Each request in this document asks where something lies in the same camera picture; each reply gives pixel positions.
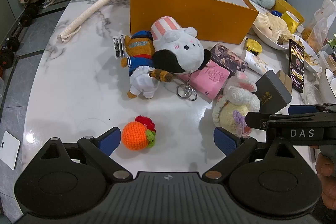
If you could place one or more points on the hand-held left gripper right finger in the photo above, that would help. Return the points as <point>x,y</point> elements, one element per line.
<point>225,141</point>

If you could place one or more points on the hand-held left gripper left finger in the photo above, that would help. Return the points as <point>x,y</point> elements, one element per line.
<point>109,141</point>

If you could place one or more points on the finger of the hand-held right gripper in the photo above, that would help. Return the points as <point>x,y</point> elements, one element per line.
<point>302,109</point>
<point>256,120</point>

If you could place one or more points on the crochet bunny plush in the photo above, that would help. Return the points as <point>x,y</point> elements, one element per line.
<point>236,106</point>

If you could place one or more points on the orange and red crochet fruit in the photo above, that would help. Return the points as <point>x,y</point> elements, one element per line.
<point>135,136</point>

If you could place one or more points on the dark grey gift box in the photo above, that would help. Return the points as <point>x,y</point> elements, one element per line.
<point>270,92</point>

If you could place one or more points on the white hand cream tube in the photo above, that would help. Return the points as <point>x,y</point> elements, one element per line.
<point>256,62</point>

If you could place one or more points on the pink wallet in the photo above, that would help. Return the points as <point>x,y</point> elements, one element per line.
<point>210,79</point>

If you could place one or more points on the silver key rings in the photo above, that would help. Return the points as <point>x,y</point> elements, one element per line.
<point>187,88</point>

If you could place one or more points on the dark illustrated card box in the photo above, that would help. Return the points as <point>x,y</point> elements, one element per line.
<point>225,56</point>

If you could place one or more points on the yellow tape measure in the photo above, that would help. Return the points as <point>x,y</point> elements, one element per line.
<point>253,47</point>

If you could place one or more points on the brown bear plush blue outfit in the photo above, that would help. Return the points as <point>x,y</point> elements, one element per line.
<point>139,48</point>

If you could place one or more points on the orange cardboard box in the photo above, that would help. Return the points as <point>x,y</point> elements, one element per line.
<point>183,16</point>

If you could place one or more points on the person's right hand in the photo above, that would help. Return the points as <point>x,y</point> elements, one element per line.
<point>328,179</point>

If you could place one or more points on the white empty bowl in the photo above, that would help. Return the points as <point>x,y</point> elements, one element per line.
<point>328,64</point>
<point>329,83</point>

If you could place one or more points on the black smartphone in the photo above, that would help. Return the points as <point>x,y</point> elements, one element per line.
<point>296,64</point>

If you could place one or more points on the white plate of fries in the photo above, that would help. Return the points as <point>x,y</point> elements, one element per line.
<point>311,58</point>

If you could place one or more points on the white food bowl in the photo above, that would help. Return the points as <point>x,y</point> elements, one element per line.
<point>262,40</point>

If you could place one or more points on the plastic bag of food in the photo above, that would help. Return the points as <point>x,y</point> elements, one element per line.
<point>319,29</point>

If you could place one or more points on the boiled egg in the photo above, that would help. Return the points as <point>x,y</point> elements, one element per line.
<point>268,32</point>

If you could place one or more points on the yellow mug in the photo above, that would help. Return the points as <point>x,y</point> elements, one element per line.
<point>290,20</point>

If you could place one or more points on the white floor scale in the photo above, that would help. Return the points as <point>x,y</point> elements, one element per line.
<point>10,148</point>

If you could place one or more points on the small blue object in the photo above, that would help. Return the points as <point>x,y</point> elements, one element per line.
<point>276,13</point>

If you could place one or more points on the yellow bowl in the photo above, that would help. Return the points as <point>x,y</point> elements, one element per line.
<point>286,6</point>

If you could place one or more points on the pink massage hammer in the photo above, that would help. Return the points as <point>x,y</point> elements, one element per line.
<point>89,12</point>

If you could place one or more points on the black dumbbell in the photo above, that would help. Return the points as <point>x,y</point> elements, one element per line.
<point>11,43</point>
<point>29,16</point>
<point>6,58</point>

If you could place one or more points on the sneaker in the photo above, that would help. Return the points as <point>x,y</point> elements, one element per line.
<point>48,1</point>

